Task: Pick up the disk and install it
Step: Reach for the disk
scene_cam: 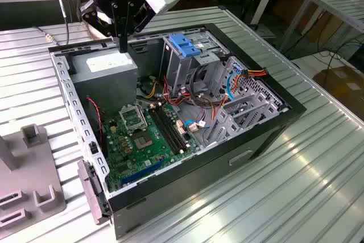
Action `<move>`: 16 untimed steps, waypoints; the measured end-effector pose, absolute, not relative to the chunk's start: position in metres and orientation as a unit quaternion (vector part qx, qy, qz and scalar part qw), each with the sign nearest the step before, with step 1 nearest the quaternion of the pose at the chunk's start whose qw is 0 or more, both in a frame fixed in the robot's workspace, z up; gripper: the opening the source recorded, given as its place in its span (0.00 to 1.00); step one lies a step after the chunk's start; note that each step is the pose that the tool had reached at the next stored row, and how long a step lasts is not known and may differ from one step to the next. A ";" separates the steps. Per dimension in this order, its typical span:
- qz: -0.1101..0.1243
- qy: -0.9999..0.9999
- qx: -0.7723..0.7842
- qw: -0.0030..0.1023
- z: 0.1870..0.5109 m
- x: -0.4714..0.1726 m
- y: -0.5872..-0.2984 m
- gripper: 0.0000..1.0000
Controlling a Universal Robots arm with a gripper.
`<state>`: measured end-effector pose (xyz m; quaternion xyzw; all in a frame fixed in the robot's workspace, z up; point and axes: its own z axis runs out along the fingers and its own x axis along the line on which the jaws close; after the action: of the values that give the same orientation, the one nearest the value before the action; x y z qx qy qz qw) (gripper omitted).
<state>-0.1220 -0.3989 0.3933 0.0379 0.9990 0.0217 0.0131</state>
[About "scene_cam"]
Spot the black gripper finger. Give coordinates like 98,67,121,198
123,0,156,53
80,0,125,53

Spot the blue data wire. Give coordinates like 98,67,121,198
226,63,247,101

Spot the orange red power wire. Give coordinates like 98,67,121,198
224,67,270,104

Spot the grey metal disk bay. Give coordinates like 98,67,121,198
203,55,291,146

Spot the grey power supply unit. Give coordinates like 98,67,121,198
68,47,139,114

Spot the metal socket cover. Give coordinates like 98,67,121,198
118,105,148,135

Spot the black RAM slot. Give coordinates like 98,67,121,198
156,105,189,150
149,107,180,154

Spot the CPU socket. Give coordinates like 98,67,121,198
132,129,156,152

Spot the green motherboard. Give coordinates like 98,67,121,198
101,103,202,192

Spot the blue expansion slot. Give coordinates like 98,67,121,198
121,157,167,186

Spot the grey plastic case latch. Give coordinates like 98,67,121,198
77,159,110,226

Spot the black open PC case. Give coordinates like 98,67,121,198
47,22,307,240

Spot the grey parts rack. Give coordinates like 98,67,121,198
0,123,68,228

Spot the metal slat side table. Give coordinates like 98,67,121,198
280,0,364,53

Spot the large brown cardboard box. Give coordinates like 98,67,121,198
312,65,364,113

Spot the black cable with silver connector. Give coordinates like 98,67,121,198
32,0,72,47

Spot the blue plastic drive bracket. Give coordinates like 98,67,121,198
168,34,202,58

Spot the yellow orange wire bundle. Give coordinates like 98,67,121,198
144,80,160,99

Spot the red orange wire bundle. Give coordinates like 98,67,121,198
162,75,197,108

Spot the red black fan wire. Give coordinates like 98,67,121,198
85,97,105,144

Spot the black wire bundle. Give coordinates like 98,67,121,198
189,65,225,110

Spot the white connector with blue wire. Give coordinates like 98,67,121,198
183,120,213,133

